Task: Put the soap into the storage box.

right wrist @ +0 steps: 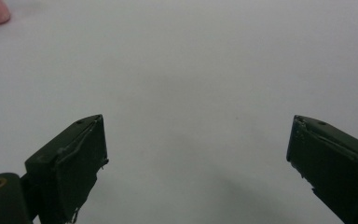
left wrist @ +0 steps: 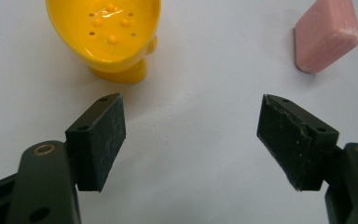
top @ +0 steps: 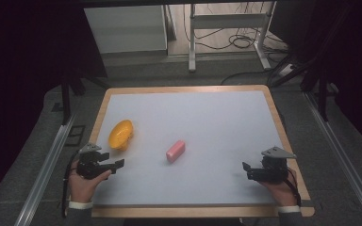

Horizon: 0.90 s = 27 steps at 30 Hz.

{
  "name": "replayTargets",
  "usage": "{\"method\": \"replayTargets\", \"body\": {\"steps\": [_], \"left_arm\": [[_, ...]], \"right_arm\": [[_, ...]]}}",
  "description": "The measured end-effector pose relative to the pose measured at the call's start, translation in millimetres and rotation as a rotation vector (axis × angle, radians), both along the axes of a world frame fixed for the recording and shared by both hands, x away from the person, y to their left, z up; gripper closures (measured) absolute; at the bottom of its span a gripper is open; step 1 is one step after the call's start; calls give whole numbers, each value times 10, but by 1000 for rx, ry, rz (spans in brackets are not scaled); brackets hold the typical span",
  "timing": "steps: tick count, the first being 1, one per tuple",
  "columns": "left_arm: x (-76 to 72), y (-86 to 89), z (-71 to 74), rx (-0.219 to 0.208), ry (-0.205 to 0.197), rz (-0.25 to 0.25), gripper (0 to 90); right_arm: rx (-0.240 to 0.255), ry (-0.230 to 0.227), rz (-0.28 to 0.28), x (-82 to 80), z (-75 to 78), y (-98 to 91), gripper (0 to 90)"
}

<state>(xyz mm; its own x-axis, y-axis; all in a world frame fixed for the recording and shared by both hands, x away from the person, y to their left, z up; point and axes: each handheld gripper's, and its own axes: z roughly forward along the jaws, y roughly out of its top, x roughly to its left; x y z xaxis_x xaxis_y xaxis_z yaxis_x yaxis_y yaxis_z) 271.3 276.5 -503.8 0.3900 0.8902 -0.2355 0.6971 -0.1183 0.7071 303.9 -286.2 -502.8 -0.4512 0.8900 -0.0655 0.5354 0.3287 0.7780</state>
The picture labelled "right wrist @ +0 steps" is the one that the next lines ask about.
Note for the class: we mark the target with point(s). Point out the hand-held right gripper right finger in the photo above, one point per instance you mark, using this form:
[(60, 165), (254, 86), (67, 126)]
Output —
[(338, 161)]

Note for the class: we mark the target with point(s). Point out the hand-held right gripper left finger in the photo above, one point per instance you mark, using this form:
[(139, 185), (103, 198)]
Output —
[(71, 161)]

